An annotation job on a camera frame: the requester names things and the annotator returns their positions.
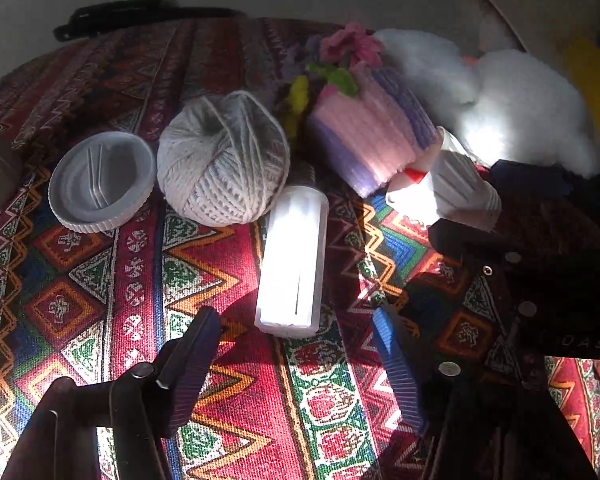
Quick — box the white bear plush toy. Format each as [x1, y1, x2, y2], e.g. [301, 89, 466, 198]
[374, 29, 600, 178]

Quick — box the white energy saving bulb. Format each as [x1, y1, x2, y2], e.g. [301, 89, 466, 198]
[254, 162, 329, 339]

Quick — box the white cup red inside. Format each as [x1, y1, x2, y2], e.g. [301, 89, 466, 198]
[386, 127, 502, 232]

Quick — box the pink purple knitted flowerpot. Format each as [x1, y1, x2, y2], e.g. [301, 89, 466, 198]
[277, 23, 442, 197]

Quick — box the grey round lid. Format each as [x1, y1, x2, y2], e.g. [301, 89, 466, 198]
[48, 131, 157, 234]

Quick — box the colourful patterned tablecloth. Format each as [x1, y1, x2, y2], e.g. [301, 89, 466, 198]
[0, 18, 600, 479]

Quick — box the grey twine ball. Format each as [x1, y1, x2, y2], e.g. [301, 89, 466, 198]
[157, 90, 290, 228]

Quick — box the black pen on ledge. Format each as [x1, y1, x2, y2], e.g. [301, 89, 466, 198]
[53, 0, 244, 42]

